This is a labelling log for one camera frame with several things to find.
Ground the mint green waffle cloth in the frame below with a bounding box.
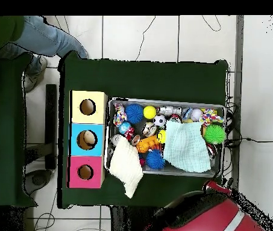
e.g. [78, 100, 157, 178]
[163, 120, 212, 173]

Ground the cream yellow waffle cloth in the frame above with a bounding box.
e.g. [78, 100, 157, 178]
[108, 136, 145, 199]

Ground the clear mesh bin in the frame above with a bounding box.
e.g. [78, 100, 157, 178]
[104, 98, 226, 178]

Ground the wooden box with three holes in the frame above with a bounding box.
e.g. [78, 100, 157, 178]
[67, 90, 109, 189]

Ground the green spiky rubber ball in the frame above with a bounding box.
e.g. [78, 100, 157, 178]
[204, 125, 227, 145]

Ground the blue spiky rubber ball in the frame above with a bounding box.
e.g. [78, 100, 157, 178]
[125, 103, 145, 125]
[145, 150, 166, 170]

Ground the white ball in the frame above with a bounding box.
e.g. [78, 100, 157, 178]
[189, 108, 204, 123]

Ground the yellow smiley ball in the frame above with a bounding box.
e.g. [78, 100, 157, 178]
[157, 129, 168, 145]

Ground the orange plastic toy block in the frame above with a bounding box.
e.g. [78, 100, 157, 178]
[136, 135, 161, 154]

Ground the small soccer ball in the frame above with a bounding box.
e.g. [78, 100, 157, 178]
[153, 114, 168, 128]

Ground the dark green tablecloth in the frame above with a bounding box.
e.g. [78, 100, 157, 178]
[57, 50, 230, 210]

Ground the green covered side table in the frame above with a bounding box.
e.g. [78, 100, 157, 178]
[0, 52, 34, 209]

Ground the person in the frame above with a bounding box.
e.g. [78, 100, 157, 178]
[0, 15, 89, 93]

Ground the black cable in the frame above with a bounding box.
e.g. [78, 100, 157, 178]
[222, 136, 273, 146]

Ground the colourful rope knot toy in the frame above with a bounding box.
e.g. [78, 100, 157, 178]
[113, 102, 128, 128]

